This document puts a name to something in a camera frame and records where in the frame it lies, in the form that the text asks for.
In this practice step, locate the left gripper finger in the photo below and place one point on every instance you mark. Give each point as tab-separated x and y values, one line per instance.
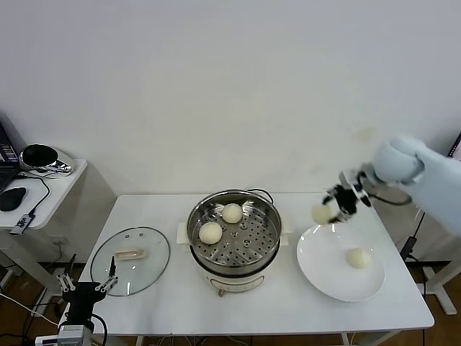
65	283
108	284

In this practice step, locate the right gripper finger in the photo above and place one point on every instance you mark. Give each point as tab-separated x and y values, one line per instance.
329	196
342	217

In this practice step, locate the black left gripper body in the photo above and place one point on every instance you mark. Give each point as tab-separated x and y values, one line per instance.
81	297

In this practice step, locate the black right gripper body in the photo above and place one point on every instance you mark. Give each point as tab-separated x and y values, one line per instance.
347	202

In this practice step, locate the white steamed baozi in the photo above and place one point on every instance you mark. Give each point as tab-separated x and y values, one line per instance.
210	233
359	258
320	214
232	213

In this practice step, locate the round glass pot lid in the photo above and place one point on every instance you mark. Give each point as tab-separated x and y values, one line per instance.
144	266

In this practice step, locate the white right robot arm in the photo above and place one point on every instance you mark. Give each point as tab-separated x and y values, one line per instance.
439	180

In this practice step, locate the stainless steel steamer pot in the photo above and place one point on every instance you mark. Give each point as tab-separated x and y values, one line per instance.
252	238

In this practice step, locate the white round plate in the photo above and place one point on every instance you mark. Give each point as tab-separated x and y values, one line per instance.
324	266

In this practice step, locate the grey USB hub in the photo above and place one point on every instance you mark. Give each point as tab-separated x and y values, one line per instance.
21	224

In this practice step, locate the black power adapter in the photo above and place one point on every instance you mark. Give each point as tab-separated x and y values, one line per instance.
408	248

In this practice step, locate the white side table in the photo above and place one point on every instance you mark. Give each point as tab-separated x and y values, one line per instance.
437	284
61	187

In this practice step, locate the black computer mouse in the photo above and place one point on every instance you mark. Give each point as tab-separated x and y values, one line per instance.
12	198

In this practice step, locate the cream electric cooker base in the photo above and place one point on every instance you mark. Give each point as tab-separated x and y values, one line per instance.
237	279

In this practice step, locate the black laptop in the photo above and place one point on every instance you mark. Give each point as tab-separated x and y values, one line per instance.
456	144
7	169

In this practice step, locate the chrome and black gadget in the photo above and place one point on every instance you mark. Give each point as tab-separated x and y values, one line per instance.
37	155

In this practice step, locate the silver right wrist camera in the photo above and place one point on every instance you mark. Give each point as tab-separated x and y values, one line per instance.
351	179

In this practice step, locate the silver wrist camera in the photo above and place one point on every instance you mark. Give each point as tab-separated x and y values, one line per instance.
351	179
47	341

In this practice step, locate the white wall socket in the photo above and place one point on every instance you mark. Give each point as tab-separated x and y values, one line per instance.
60	240

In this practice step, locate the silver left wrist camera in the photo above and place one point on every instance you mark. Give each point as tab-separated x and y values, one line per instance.
47	341

